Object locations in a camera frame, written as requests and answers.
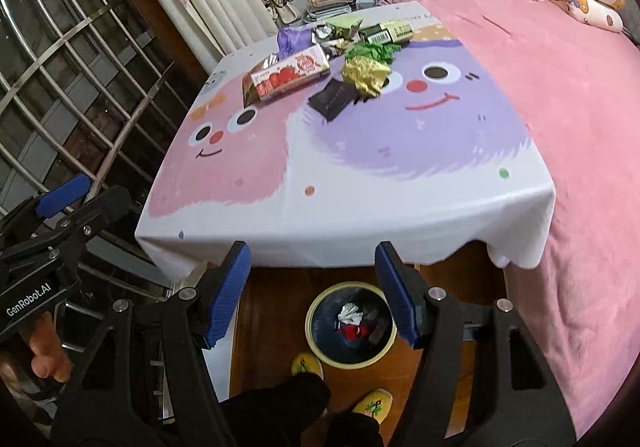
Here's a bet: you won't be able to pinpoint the stack of papers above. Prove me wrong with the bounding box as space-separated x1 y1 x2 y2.
305 0 359 21

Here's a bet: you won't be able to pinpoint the person's left hand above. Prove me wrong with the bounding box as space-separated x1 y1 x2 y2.
30 314 74 384

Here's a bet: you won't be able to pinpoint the pink bed blanket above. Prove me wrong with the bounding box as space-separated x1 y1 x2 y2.
385 0 640 438

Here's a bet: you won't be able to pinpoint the gold crumpled wrapper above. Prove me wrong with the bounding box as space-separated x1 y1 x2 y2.
341 58 392 100

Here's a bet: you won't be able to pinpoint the person's dark trousers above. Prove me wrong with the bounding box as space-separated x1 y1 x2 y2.
219 372 386 447

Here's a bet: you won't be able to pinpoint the cream box with barcode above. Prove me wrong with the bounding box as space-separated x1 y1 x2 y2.
357 21 416 46

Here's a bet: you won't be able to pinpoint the red strawberry print box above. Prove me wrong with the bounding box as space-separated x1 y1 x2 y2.
243 46 331 105

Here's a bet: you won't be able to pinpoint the purple plastic packet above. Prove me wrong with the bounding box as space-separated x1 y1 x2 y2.
276 26 317 53

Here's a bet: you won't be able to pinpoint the white crumpled paper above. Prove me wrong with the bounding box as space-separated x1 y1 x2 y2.
337 302 364 326

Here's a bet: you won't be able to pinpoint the silver crumpled wrapper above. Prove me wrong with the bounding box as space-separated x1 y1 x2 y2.
312 24 351 56

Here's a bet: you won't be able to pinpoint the red wrapper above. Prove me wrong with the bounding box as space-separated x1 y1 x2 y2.
336 324 374 341

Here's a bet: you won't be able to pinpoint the green crumpled wrapper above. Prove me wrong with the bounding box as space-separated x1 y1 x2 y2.
347 42 404 66

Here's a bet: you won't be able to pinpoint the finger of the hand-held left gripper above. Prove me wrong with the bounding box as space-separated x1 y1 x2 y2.
30 186 133 261
0 174 92 244

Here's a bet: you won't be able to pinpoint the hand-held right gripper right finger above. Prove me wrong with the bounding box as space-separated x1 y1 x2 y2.
375 241 583 447

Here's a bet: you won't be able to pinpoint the metal window grille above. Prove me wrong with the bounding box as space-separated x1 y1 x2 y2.
0 0 201 288

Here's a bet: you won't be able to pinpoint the yellow rimmed trash bin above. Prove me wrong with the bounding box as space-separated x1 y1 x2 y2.
305 281 399 368

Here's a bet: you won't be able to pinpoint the light green packet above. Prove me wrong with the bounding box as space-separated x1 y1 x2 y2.
325 16 365 40

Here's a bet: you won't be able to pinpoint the yellow slipper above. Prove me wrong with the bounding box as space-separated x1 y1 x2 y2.
291 353 325 380
351 389 394 426

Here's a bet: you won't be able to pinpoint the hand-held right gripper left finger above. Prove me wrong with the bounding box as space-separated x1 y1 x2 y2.
50 241 252 447

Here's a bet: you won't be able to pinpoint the black packet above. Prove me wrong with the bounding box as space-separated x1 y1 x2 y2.
307 78 359 122

